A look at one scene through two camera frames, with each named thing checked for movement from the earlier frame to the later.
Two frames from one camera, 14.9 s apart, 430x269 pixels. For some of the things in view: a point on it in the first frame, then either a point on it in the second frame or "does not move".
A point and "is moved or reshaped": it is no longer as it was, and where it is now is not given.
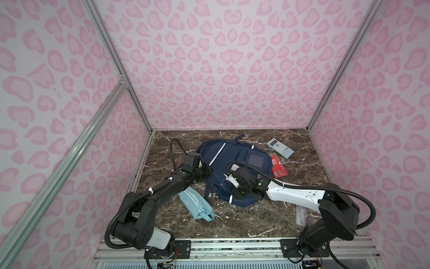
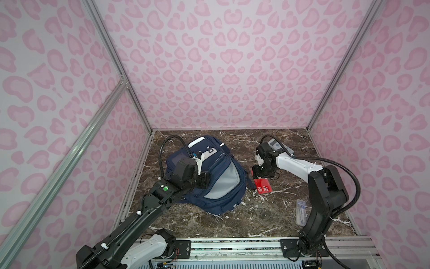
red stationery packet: [277, 170] is moved or reshaped
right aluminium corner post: [371, 15] does not move
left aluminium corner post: [112, 46] does not move
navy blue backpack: [217, 153] is moved or reshaped
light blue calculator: [285, 151] does not move
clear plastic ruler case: [300, 216] does not move
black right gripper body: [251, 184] to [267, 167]
